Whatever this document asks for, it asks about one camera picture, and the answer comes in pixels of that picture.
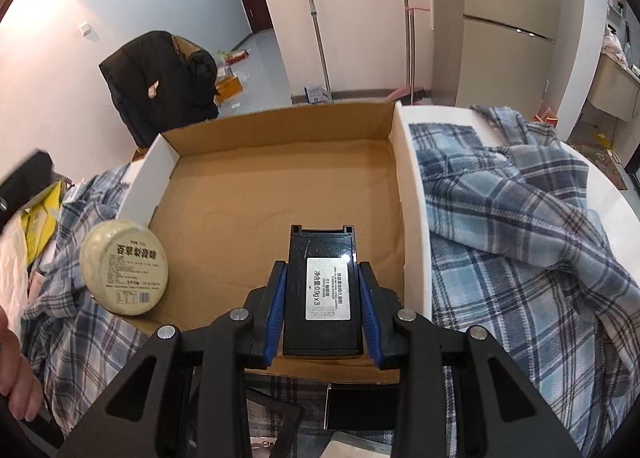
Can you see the white wall switch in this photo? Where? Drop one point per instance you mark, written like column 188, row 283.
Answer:
column 87, row 30

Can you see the orange cardboard box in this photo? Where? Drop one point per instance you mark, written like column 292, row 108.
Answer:
column 229, row 90

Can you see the brown floor mat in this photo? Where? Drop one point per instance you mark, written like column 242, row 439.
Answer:
column 602, row 162

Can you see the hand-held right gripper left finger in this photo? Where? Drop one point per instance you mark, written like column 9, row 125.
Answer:
column 276, row 318

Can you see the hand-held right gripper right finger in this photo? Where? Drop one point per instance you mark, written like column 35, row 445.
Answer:
column 372, row 323

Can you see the white plastic bag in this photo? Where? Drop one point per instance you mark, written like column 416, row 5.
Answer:
column 12, row 278

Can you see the grey mop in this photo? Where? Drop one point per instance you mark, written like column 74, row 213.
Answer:
column 312, row 12

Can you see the beige sink cabinet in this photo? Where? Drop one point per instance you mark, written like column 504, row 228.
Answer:
column 615, row 87

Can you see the black case white label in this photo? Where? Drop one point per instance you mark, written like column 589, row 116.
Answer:
column 322, row 240

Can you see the pink broom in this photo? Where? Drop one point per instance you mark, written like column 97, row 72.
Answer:
column 406, row 12

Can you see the wooden chair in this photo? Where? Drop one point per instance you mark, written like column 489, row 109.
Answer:
column 184, row 46

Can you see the small black box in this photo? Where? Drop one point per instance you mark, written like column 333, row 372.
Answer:
column 362, row 408

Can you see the pink cloth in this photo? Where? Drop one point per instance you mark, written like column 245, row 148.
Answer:
column 614, row 42

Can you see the round cream tin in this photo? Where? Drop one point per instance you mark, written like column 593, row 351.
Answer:
column 125, row 263

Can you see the black jacket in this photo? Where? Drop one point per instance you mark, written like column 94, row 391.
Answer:
column 150, row 82

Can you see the person's left hand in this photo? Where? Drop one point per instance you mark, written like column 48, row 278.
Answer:
column 17, row 368

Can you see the beige refrigerator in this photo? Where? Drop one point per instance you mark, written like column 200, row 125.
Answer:
column 500, row 62

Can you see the small blue white box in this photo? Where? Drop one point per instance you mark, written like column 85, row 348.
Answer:
column 317, row 94

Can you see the shallow cardboard box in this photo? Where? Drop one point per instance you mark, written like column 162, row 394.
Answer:
column 280, row 177

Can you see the yellow packet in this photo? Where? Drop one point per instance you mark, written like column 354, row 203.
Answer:
column 45, row 223

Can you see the blue plaid cloth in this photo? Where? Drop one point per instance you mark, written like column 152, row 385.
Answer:
column 500, row 238

